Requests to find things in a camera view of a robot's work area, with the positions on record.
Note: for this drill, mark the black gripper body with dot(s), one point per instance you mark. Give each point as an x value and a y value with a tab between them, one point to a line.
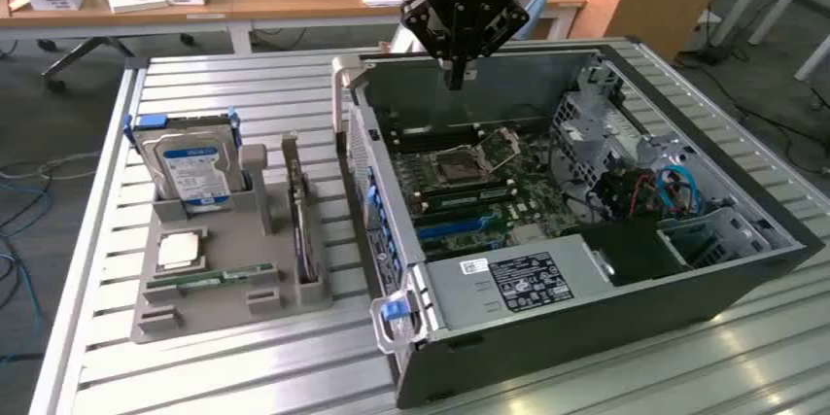
468	2

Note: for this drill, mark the black Nvidia graphics card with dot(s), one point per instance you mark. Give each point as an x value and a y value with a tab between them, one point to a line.
299	220

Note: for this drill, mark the metal socket cover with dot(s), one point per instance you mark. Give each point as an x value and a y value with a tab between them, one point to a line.
492	136

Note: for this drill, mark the perforated metal disk bay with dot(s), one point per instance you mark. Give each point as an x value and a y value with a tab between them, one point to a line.
584	152

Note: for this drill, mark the white floor device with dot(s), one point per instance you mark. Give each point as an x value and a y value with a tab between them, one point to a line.
706	26

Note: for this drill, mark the CPU socket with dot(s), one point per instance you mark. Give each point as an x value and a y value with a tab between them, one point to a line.
460	168

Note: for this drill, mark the black power strip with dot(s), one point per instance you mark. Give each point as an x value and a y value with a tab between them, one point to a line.
713	55

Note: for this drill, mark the green motherboard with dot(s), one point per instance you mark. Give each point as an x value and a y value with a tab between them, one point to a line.
538	196

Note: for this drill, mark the blue expansion slot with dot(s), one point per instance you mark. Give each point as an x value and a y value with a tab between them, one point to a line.
454	229

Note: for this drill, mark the silver chipset heatsink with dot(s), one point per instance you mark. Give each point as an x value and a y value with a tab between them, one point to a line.
532	236

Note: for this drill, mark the hard disk with blue carrier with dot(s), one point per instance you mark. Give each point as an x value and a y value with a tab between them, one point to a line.
195	177

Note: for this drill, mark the white table leg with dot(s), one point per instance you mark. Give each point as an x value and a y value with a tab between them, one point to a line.
815	58

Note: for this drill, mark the black chair base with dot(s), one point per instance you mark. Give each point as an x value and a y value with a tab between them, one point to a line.
78	53

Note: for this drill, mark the grey parts rack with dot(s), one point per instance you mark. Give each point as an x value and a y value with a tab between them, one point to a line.
246	250

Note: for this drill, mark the grey metal disk bay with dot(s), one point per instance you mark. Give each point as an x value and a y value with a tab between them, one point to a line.
733	225

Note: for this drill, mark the grey power supply unit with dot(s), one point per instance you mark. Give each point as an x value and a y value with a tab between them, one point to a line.
454	288

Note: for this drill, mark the blue case release latch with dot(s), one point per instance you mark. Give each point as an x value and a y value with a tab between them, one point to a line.
393	311

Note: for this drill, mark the silver CPU chip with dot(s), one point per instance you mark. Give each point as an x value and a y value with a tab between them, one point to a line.
178	251

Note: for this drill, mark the green RAM stick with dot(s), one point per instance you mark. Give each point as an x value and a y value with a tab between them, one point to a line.
214	275

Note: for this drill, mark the black open PC case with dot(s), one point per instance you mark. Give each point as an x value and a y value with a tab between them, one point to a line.
584	337

